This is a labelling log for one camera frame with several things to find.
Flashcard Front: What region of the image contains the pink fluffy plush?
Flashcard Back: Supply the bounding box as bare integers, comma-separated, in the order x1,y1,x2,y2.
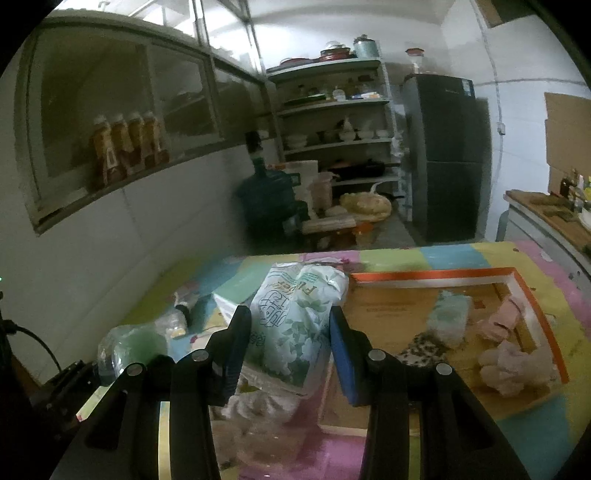
478,340,559,397

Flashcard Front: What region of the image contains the leopard print cloth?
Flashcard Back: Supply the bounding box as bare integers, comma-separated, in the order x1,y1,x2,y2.
396,332,451,368

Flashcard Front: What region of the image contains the mint green soft pack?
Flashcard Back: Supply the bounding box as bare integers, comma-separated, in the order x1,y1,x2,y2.
427,290,473,349

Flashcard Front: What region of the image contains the floral tissue pack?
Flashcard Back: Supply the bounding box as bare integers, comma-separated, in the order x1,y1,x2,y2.
243,262,349,398

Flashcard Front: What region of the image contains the clear plastic bag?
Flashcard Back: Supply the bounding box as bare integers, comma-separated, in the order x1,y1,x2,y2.
97,304,190,385

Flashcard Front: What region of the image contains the orange rimmed cardboard box tray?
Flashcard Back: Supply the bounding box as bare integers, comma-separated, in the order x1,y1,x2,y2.
344,267,569,420

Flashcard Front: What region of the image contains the colourful patchwork table cloth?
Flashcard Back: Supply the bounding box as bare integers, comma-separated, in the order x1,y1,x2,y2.
122,240,590,479

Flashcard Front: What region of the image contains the green white tissue box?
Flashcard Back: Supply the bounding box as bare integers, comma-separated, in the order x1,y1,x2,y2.
212,269,269,325

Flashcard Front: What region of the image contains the wooden kitchen counter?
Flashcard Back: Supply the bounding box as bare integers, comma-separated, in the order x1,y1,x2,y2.
504,190,590,280

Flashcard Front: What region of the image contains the yellow round basket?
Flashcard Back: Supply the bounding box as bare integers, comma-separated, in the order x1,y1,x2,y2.
339,192,393,223

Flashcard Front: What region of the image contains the blue water jug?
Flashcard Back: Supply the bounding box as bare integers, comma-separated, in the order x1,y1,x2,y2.
236,154,297,242

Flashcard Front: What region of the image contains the black refrigerator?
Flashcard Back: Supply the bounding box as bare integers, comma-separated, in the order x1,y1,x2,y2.
402,74,486,243

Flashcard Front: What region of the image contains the grey metal shelf rack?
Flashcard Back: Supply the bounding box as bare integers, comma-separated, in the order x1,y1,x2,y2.
267,57,407,214

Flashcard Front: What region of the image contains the glass jar on fridge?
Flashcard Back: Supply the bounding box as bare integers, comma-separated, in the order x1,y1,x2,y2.
406,47,425,75

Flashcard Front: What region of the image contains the teal pot on shelf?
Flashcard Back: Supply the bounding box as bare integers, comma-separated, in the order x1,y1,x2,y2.
353,34,381,59

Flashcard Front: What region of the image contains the red pot on shelf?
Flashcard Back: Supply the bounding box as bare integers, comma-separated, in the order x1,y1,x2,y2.
318,41,351,61

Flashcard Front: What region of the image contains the cardboard sheet on wall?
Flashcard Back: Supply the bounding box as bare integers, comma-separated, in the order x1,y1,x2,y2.
544,92,591,194

